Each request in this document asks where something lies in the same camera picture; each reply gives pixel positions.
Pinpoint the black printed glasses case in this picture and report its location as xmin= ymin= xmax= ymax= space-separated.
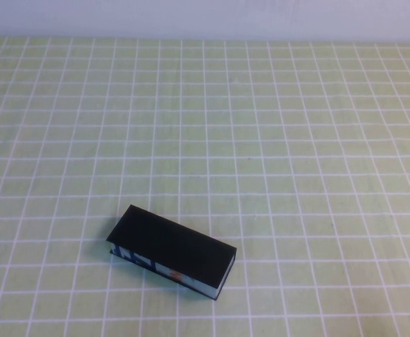
xmin=105 ymin=205 xmax=237 ymax=301

